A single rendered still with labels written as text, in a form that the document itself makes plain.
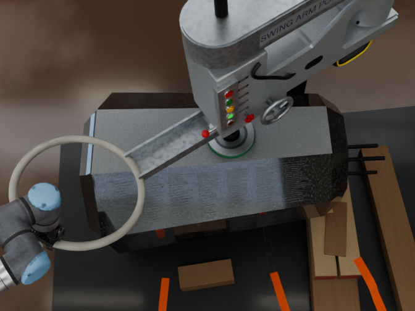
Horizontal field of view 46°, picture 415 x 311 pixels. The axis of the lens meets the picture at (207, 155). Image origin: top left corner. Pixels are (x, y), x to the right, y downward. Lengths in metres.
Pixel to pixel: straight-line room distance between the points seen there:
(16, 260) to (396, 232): 2.12
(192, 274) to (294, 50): 1.46
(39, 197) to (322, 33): 1.09
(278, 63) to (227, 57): 0.33
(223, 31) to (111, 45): 2.27
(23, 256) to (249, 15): 0.93
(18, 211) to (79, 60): 2.29
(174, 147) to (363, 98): 1.72
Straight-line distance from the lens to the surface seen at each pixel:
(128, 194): 2.31
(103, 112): 2.43
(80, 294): 3.03
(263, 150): 2.24
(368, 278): 2.76
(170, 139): 2.00
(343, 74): 3.46
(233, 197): 2.29
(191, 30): 1.49
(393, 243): 2.95
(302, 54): 1.82
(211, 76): 1.58
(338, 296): 2.81
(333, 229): 2.77
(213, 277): 2.78
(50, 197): 1.52
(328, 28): 1.82
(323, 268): 2.73
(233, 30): 1.48
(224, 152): 2.17
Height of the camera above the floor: 2.86
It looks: 66 degrees down
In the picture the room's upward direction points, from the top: 11 degrees counter-clockwise
